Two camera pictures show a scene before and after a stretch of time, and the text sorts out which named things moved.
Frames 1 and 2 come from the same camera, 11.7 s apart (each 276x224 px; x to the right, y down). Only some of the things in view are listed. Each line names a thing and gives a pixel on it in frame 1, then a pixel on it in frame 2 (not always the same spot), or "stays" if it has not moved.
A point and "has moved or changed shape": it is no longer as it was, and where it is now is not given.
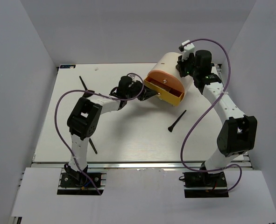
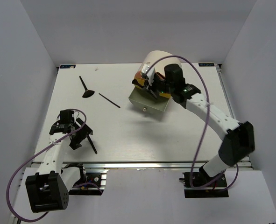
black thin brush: [93, 146] stays
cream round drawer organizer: [167, 62] has moved or changed shape
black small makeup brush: [171, 128] has moved or changed shape
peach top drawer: [167, 79] has moved or changed shape
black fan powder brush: [86, 94] stays
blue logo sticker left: [71, 66] stays
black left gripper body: [135, 91] → [80, 134]
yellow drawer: [164, 91] has moved or changed shape
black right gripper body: [186, 67] → [159, 85]
